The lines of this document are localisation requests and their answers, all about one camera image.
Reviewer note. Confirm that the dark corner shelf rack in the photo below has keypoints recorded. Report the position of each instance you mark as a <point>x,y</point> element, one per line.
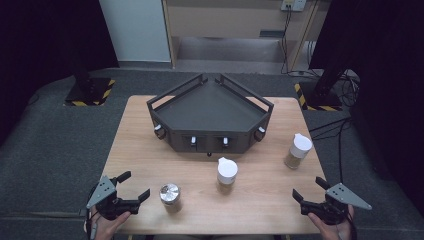
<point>210,110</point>

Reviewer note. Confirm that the grey table clamp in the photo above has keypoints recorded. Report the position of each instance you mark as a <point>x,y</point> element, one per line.
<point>83,212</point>

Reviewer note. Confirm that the silver lid spice jar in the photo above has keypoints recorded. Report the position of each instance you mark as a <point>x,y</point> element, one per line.
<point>170,195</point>

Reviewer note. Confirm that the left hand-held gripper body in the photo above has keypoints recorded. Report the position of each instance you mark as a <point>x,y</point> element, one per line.
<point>106,193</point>

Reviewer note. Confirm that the striped black stand base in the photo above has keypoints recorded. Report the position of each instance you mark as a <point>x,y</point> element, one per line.
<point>96,95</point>
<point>316,101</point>

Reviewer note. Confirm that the person's right hand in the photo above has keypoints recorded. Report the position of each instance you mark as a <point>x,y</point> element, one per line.
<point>333,230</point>

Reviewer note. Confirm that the white cap spice jar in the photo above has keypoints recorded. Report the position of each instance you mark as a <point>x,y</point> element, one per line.
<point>227,171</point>
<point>300,146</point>

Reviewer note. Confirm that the dark curtain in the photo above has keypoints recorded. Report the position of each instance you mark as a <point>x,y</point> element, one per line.
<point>386,83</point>
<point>40,50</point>

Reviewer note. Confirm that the white panel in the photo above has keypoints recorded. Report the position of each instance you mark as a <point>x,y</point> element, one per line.
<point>136,30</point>

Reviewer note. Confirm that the black stand post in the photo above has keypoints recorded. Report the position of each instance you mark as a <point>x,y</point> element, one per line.
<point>328,81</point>
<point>81,78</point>

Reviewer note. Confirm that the person's left hand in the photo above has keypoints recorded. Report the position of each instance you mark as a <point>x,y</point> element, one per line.
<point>108,229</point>

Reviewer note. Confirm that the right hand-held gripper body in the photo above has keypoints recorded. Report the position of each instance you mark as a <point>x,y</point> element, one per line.
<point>343,196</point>

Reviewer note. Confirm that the white wall power socket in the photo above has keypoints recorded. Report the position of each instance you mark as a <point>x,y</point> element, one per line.
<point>293,4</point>

